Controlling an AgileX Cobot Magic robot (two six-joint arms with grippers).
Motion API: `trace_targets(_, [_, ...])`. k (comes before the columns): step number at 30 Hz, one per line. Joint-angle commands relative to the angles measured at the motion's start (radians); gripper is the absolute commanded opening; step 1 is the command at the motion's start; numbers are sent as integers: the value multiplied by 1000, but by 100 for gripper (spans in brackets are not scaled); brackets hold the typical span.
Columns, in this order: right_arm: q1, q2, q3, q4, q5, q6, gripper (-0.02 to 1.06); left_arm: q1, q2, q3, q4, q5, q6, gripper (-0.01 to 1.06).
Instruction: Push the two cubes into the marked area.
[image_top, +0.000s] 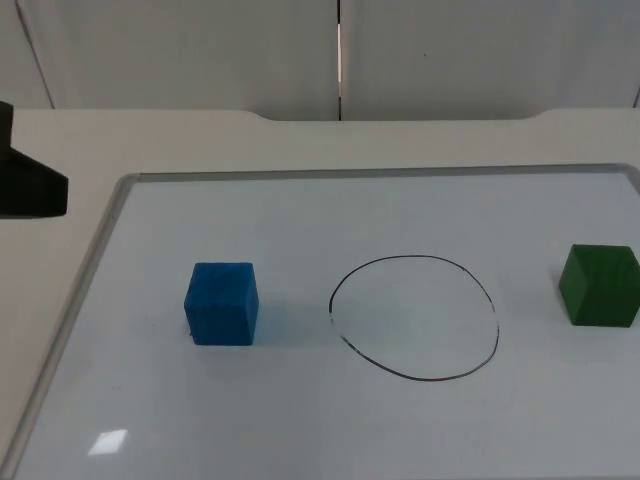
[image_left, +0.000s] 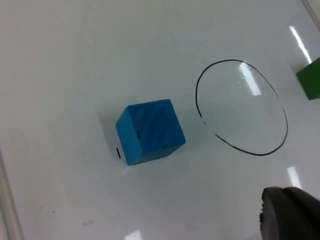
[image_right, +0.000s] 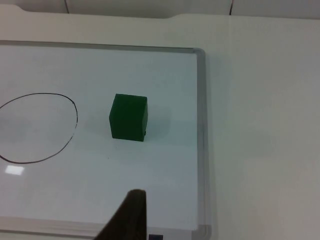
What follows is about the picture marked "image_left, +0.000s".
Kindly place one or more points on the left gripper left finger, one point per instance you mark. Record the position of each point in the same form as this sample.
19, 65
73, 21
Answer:
280, 217

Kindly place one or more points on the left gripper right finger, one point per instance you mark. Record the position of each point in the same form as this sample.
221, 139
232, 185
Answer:
306, 202

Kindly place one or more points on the green cube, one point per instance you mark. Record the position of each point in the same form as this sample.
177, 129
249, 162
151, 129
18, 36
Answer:
311, 81

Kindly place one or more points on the blue cube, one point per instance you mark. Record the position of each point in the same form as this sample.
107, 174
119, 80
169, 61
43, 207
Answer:
152, 130

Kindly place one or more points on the grey-framed whiteboard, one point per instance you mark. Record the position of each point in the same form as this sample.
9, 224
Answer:
75, 75

